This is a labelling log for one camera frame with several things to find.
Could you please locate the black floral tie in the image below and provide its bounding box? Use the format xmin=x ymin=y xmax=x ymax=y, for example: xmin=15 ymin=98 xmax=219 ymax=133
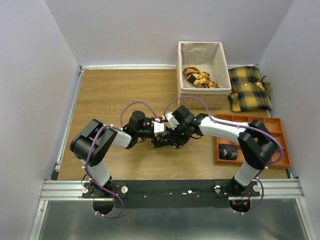
xmin=152 ymin=134 xmax=182 ymax=149

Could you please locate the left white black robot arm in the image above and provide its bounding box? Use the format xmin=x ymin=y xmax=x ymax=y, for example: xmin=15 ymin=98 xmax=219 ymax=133
xmin=70 ymin=110 xmax=169 ymax=198

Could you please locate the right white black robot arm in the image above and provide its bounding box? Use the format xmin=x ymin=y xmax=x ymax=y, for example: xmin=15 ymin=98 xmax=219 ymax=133
xmin=165 ymin=105 xmax=284 ymax=196

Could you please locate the orange patterned tie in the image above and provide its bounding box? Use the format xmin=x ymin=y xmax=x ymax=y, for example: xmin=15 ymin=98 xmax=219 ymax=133
xmin=183 ymin=66 xmax=219 ymax=89

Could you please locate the rolled dark floral tie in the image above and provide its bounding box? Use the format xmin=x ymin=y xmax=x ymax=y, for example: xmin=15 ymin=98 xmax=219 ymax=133
xmin=218 ymin=143 xmax=238 ymax=161

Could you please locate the wicker basket with liner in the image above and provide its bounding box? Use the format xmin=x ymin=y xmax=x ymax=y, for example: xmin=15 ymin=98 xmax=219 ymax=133
xmin=176 ymin=41 xmax=231 ymax=110

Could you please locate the yellow plaid shirt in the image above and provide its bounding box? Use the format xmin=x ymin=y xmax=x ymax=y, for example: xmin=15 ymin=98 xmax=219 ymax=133
xmin=228 ymin=66 xmax=273 ymax=113

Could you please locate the orange compartment tray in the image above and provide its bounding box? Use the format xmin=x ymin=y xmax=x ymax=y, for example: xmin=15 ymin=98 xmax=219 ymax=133
xmin=214 ymin=114 xmax=292 ymax=169

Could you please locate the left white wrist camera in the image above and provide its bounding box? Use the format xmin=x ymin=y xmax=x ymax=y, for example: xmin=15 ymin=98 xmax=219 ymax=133
xmin=153 ymin=121 xmax=166 ymax=137

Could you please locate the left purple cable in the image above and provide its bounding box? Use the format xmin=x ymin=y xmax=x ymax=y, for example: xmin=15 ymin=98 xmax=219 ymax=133
xmin=84 ymin=100 xmax=161 ymax=218

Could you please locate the purple cable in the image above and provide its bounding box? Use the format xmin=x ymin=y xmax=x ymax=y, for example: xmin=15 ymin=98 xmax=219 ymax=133
xmin=84 ymin=100 xmax=161 ymax=218
xmin=163 ymin=96 xmax=285 ymax=216

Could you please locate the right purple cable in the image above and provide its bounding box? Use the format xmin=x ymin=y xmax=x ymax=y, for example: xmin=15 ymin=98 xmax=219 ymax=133
xmin=163 ymin=96 xmax=285 ymax=216

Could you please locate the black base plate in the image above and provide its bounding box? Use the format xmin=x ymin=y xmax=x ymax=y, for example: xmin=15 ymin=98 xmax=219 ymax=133
xmin=82 ymin=179 xmax=260 ymax=209

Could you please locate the aluminium frame rail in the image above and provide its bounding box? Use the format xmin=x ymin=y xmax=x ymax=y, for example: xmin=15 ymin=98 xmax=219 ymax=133
xmin=40 ymin=178 xmax=305 ymax=201

